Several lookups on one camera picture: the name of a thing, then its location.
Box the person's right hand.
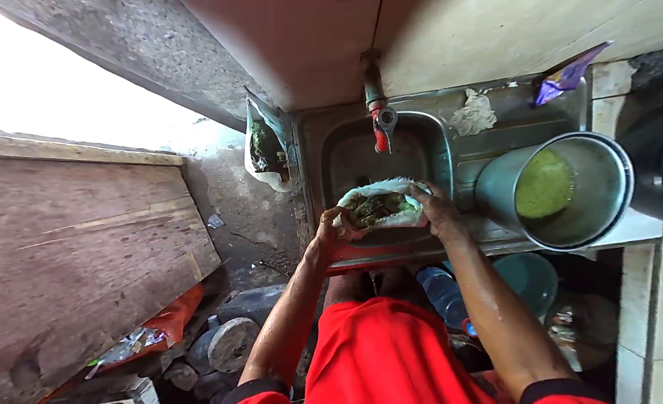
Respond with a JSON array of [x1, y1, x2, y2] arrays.
[[408, 180, 466, 242]]

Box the person's left hand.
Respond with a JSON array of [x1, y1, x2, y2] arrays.
[[316, 206, 350, 251]]

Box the white sack with green scraps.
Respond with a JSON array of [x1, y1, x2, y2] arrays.
[[333, 178, 433, 241]]

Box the person's right forearm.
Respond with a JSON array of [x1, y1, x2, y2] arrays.
[[439, 216, 578, 402]]

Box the person's left forearm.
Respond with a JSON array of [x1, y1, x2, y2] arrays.
[[238, 236, 338, 394]]

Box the large silver metal pot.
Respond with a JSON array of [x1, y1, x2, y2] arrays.
[[476, 131, 635, 251]]

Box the metal sink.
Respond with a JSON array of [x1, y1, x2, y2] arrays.
[[290, 74, 593, 277]]

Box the person's legs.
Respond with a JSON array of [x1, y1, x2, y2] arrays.
[[324, 266, 432, 309]]

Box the crumpled whitish cloth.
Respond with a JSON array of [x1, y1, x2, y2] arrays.
[[451, 88, 498, 137]]

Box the white bag with green waste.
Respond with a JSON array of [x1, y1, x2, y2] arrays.
[[244, 86, 293, 193]]

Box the clear blue plastic bottle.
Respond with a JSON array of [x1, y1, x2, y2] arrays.
[[416, 265, 469, 331]]

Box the pale green liquid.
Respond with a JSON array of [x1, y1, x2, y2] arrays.
[[515, 148, 575, 220]]

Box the tap with red spout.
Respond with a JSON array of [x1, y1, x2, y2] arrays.
[[361, 49, 399, 154]]

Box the teal plastic basin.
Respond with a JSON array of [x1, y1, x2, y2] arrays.
[[492, 252, 559, 321]]

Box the person's body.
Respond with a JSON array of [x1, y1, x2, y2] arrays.
[[222, 297, 613, 404]]

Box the round grey concrete block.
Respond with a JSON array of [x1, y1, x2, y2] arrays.
[[207, 318, 261, 373]]

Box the purple plastic packet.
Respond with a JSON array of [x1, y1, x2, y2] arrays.
[[534, 41, 613, 107]]

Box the orange plastic bag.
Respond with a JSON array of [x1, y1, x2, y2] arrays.
[[40, 283, 205, 404]]

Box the tiled counter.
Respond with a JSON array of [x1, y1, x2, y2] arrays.
[[556, 61, 663, 404]]

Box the large black pot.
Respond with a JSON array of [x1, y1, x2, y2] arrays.
[[615, 50, 663, 231]]

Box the black crumpled plastic bag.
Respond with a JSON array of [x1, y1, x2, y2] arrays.
[[628, 49, 663, 94]]

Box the heap of plastic wrappers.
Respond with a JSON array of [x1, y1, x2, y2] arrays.
[[86, 327, 167, 380]]

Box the brown wooden door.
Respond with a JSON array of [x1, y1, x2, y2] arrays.
[[0, 132, 222, 404]]

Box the white rectangular box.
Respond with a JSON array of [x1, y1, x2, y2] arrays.
[[98, 375, 161, 404]]

